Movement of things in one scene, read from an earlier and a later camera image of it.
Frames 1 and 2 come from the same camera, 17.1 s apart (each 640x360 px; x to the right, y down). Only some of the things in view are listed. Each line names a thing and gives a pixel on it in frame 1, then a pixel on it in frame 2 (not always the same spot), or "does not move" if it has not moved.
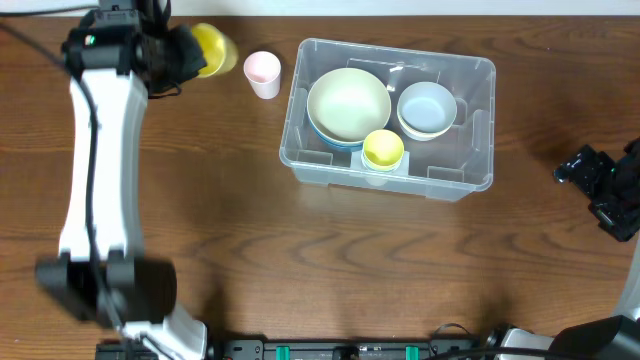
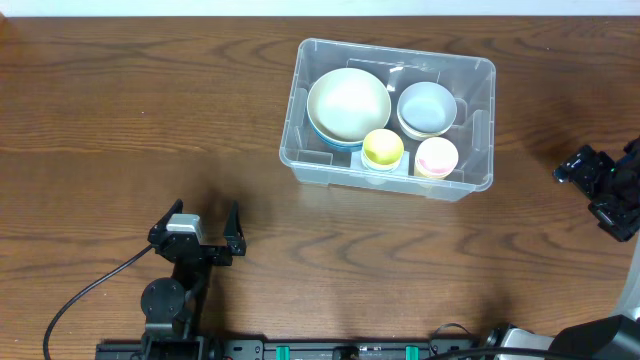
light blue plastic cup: (377, 167) does not move
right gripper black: (582, 170) does not move
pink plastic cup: (263, 70) -> (436, 157)
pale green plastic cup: (376, 178) does not move
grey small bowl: (426, 109) does not move
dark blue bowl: (350, 146) does not move
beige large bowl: (347, 103) does not move
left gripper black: (185, 55) -> (206, 251)
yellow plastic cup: (220, 52) -> (435, 167)
